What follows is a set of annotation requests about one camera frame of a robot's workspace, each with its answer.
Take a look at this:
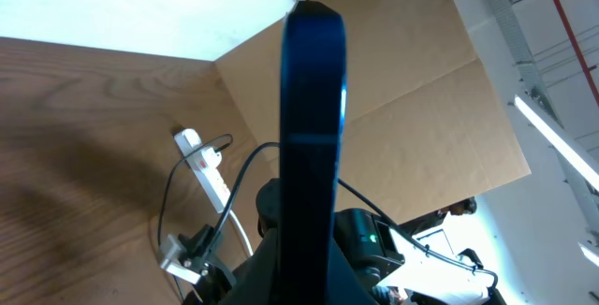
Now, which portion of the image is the white power strip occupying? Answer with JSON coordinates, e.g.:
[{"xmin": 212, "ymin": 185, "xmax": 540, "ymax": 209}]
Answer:
[{"xmin": 174, "ymin": 128, "xmax": 230, "ymax": 213}]

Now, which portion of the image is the white power strip cord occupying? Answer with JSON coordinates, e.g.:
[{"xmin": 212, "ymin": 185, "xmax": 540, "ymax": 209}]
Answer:
[{"xmin": 227, "ymin": 210, "xmax": 255, "ymax": 258}]

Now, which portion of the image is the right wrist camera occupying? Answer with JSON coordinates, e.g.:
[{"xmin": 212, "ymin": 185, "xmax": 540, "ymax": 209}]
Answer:
[{"xmin": 156, "ymin": 234, "xmax": 200, "ymax": 284}]

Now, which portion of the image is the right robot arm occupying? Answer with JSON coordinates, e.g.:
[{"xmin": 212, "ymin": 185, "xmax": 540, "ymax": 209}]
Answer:
[{"xmin": 172, "ymin": 179, "xmax": 504, "ymax": 304}]

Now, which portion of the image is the brown cardboard panel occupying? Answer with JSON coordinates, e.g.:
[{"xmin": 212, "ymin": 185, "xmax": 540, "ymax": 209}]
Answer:
[{"xmin": 213, "ymin": 0, "xmax": 533, "ymax": 225}]

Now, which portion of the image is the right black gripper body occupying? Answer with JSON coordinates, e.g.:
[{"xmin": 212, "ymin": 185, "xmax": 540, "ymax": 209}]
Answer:
[{"xmin": 180, "ymin": 225, "xmax": 237, "ymax": 305}]

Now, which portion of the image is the blue Galaxy smartphone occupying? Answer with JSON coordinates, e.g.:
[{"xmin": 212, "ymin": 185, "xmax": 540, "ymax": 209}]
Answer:
[{"xmin": 278, "ymin": 1, "xmax": 346, "ymax": 304}]

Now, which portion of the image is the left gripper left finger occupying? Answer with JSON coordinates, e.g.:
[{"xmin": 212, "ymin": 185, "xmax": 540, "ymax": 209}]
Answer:
[{"xmin": 219, "ymin": 228, "xmax": 278, "ymax": 305}]

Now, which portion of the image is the white ceiling light strip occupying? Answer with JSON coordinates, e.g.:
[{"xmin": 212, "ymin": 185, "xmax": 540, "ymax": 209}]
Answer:
[{"xmin": 514, "ymin": 94, "xmax": 599, "ymax": 190}]

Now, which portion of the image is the white USB charger plug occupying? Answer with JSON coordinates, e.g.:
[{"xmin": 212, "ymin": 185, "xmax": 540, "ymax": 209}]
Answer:
[{"xmin": 196, "ymin": 147, "xmax": 222, "ymax": 172}]

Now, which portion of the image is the red ceiling pipe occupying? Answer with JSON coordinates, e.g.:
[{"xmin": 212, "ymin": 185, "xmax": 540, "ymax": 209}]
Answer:
[{"xmin": 552, "ymin": 0, "xmax": 599, "ymax": 105}]

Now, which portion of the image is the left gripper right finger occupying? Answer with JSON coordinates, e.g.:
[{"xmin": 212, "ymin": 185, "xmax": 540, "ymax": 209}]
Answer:
[{"xmin": 328, "ymin": 240, "xmax": 376, "ymax": 305}]

